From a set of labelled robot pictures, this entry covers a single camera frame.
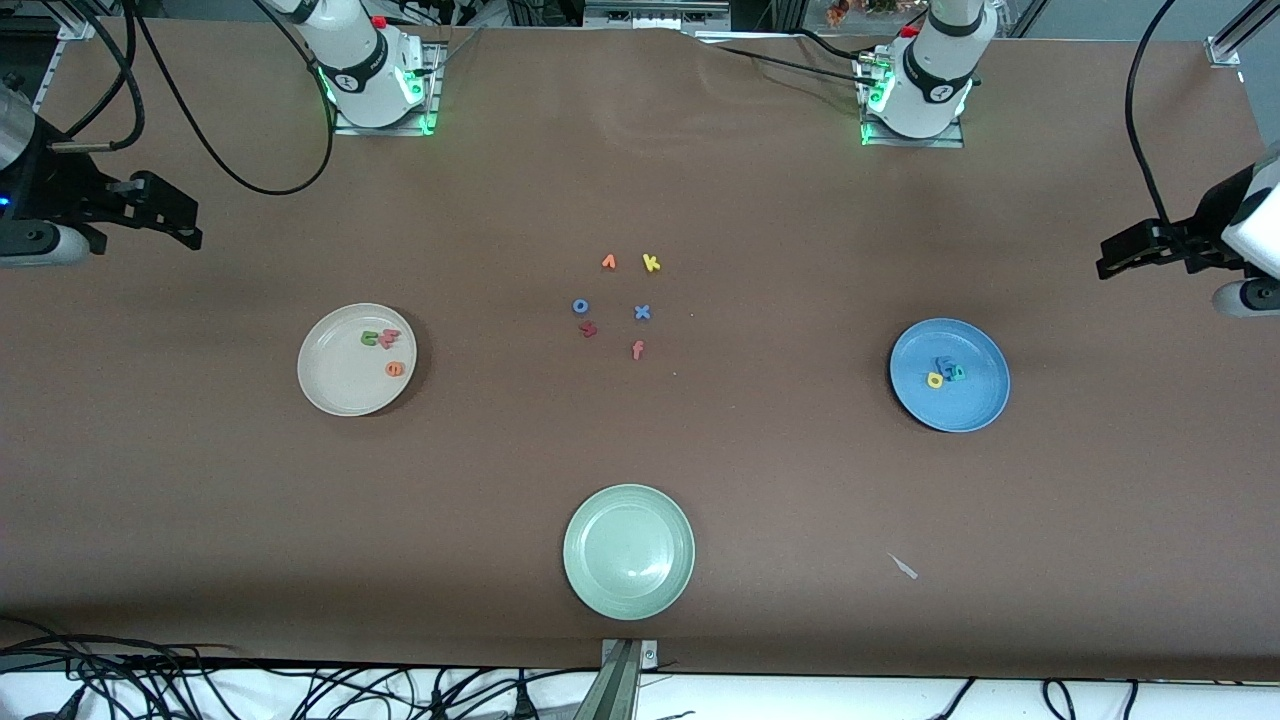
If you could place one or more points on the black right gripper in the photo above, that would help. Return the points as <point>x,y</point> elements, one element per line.
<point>62,187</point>

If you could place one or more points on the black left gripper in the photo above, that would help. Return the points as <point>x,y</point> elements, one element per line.
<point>1206,228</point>

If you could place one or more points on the beige brown plate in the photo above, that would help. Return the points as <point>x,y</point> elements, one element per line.
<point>345,385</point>

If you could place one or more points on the pink foam letter w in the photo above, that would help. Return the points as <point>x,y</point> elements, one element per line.
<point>391,341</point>

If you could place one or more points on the blue plate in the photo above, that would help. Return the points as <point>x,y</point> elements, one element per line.
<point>965,405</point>

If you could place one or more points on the small white paper scrap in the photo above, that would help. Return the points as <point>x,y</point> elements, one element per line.
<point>905,568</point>

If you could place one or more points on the brown paper table cover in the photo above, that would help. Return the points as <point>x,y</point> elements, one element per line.
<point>800,480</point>

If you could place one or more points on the silver metal box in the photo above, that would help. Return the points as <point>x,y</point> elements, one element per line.
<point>655,12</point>

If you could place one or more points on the pale green plate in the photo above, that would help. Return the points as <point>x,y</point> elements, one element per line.
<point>628,551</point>

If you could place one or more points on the aluminium frame corner profile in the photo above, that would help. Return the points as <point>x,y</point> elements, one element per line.
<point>1235,35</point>
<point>75,18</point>

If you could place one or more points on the aluminium camera mount profile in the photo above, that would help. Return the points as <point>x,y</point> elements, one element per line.
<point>620,680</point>

